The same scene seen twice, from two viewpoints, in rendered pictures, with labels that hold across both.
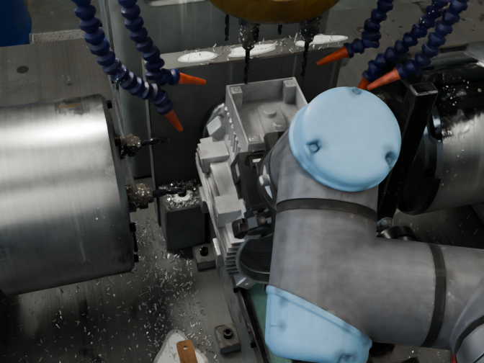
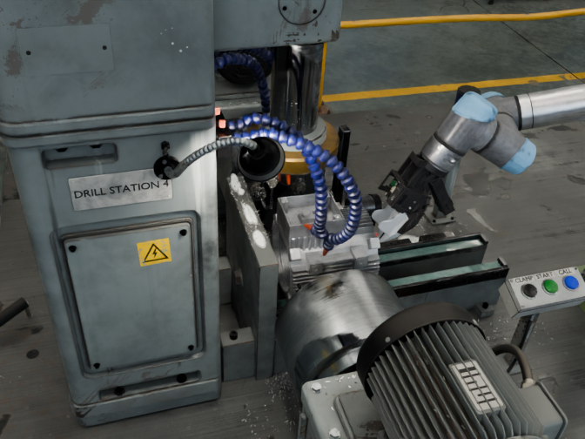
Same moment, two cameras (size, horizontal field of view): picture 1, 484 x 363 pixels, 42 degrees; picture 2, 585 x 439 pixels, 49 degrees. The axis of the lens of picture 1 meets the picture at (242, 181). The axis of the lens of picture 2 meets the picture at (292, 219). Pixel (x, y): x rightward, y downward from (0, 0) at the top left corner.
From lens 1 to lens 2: 1.29 m
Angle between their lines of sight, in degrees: 63
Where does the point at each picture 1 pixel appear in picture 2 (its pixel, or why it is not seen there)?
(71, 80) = not seen: outside the picture
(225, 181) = (337, 256)
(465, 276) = (503, 109)
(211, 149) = (314, 258)
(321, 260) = (513, 132)
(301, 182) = (491, 125)
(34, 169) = (389, 306)
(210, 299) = not seen: hidden behind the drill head
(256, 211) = (423, 198)
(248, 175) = (413, 190)
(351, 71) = not seen: hidden behind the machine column
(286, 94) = (287, 206)
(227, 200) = (357, 252)
